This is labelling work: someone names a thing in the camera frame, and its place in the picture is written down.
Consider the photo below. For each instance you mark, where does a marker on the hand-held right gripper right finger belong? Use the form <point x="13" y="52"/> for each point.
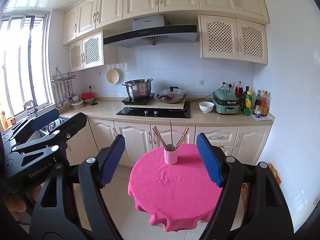
<point x="208" y="160"/>

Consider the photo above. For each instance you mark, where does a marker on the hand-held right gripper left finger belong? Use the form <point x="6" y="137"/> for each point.
<point x="112" y="160"/>

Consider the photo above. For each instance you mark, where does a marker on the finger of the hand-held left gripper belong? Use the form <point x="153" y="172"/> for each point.
<point x="72" y="125"/>
<point x="45" y="120"/>

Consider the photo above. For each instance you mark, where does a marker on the pink cup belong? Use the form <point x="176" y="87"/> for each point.
<point x="170" y="157"/>

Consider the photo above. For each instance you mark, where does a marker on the group of wooden chopsticks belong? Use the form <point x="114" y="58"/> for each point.
<point x="171" y="135"/>

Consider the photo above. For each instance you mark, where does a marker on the row of hanging metal utensils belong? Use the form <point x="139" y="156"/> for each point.
<point x="58" y="95"/>

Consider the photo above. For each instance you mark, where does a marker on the person's left hand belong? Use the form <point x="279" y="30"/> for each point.
<point x="17" y="205"/>

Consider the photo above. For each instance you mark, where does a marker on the steel sink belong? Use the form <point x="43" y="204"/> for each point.
<point x="62" y="119"/>

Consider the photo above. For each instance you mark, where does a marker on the steel faucet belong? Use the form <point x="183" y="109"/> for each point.
<point x="35" y="112"/>

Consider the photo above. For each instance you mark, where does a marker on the stack of white bowls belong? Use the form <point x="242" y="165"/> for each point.
<point x="77" y="103"/>

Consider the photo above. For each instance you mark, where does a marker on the metal sponge holder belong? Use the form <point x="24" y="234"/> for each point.
<point x="28" y="105"/>

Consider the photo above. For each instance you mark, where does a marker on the small orange box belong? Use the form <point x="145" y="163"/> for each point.
<point x="12" y="121"/>

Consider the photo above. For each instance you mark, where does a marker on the red container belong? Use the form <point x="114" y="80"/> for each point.
<point x="88" y="96"/>

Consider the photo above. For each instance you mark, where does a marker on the cardboard box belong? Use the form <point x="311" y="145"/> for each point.
<point x="246" y="192"/>

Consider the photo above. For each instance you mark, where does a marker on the pink tablecloth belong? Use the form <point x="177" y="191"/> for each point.
<point x="170" y="192"/>

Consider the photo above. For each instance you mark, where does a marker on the white bowl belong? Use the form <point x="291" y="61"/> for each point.
<point x="206" y="107"/>

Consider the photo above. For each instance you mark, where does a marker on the barred window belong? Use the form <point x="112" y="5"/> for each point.
<point x="27" y="67"/>

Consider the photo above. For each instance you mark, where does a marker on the green electric cooker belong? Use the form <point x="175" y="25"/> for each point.
<point x="225" y="105"/>

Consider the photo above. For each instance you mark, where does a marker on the black glass gas stove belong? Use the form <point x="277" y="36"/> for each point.
<point x="172" y="113"/>

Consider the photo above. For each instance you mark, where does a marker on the black induction cooker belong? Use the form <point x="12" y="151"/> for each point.
<point x="128" y="101"/>

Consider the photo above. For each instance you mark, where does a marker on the cream perforated steamer plate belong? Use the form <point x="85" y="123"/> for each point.
<point x="113" y="76"/>

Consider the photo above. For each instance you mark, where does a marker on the orange printed carton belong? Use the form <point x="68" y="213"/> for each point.
<point x="274" y="173"/>

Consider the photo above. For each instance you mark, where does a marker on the green bottle yellow label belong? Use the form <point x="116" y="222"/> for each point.
<point x="247" y="105"/>

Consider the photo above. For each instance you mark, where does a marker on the white paper sheet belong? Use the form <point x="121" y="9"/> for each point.
<point x="267" y="118"/>

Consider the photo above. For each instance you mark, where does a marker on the wok with glass lid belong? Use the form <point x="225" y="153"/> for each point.
<point x="172" y="97"/>

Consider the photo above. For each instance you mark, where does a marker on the stainless steel pot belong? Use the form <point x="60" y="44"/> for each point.
<point x="138" y="91"/>

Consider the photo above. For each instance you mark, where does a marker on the red liquid bottle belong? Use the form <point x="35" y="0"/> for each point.
<point x="239" y="91"/>

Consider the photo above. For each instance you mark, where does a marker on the dark green glass bottle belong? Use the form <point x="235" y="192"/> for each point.
<point x="246" y="92"/>

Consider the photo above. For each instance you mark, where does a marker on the red sauce bottle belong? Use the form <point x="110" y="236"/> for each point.
<point x="264" y="105"/>

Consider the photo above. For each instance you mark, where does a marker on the black steel range hood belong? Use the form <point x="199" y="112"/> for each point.
<point x="150" y="33"/>

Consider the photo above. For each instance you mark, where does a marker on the wall socket with black plug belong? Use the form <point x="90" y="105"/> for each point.
<point x="93" y="88"/>

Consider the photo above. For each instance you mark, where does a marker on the cream lattice-door wall cabinet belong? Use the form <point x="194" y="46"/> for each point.
<point x="236" y="40"/>
<point x="93" y="50"/>

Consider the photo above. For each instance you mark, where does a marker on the white double wall socket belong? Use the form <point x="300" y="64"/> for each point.
<point x="223" y="83"/>

